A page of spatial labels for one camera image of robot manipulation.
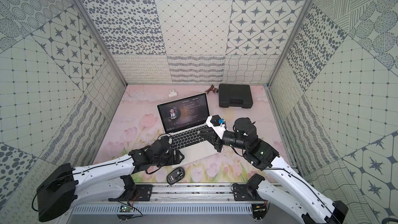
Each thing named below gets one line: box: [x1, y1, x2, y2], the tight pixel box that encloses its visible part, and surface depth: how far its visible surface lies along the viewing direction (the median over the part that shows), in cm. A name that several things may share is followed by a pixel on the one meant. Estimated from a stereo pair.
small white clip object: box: [168, 88, 178, 98], surface depth 115 cm
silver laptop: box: [156, 92, 221, 169], surface depth 93 cm
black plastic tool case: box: [218, 84, 253, 109], surface depth 109 cm
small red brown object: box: [204, 84, 219, 95], surface depth 117 cm
